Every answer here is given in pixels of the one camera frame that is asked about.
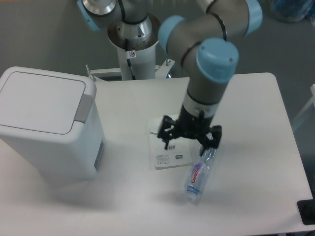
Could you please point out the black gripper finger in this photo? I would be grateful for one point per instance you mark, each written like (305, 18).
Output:
(167, 130)
(211, 138)

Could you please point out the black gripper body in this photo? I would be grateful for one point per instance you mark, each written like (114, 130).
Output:
(192, 127)

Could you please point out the white push-lid trash can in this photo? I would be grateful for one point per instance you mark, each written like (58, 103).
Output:
(51, 120)

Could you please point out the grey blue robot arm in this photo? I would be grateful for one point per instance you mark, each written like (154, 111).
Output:
(202, 47)

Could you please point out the white plastic packaging bag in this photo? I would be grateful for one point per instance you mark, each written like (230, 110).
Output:
(180, 151)

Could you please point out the clear plastic water bottle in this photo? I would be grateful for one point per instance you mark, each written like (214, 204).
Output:
(199, 172)

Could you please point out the black device at table edge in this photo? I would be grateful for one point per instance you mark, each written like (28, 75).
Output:
(307, 211)

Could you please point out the blue plastic bag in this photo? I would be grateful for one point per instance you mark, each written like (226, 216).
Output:
(290, 11)

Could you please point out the white metal base frame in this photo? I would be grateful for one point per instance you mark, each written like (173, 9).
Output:
(139, 72)

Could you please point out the white frame at right edge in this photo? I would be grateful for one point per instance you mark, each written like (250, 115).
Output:
(305, 112)

